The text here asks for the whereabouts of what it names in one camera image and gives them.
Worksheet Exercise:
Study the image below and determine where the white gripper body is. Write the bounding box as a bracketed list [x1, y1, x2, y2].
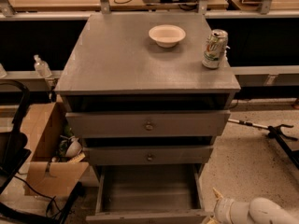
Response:
[214, 198, 251, 224]

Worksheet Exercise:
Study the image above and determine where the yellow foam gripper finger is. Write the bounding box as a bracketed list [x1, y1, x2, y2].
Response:
[212, 188, 223, 201]

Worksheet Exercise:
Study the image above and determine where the grey bottom drawer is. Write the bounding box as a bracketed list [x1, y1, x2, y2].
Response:
[86, 164, 212, 224]

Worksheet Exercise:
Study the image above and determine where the grey drawer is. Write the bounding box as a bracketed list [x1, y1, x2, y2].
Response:
[86, 164, 212, 224]
[66, 110, 230, 138]
[83, 146, 213, 165]

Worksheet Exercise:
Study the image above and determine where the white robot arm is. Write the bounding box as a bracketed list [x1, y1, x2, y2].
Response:
[209, 189, 299, 224]

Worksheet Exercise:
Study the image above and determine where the grey middle drawer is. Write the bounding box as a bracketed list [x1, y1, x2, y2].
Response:
[83, 146, 213, 165]

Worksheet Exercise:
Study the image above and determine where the grey top drawer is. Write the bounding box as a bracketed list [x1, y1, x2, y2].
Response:
[66, 110, 230, 138]

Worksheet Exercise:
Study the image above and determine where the grey wooden drawer cabinet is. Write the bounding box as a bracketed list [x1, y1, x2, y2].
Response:
[53, 11, 241, 185]

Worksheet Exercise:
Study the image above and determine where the silver pole with black grip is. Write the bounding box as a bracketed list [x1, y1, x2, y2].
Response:
[228, 119, 268, 130]

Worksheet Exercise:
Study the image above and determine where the black metal stand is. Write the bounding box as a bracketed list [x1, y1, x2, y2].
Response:
[268, 124, 299, 169]

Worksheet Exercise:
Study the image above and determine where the white cup in box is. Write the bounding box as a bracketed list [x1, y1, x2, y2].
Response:
[65, 137, 82, 158]

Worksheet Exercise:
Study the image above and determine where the green white soda can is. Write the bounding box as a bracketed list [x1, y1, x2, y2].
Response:
[202, 29, 228, 69]

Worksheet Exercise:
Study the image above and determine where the brown cardboard box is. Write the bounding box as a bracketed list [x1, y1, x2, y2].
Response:
[21, 103, 88, 197]

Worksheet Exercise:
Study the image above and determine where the clear plastic bottle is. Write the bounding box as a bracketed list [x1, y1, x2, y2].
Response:
[34, 54, 52, 78]

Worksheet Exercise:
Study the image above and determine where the black floor cable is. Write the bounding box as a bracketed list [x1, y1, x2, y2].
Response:
[12, 175, 68, 219]

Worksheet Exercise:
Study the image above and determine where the black chair frame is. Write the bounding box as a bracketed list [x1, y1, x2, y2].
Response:
[0, 80, 31, 194]

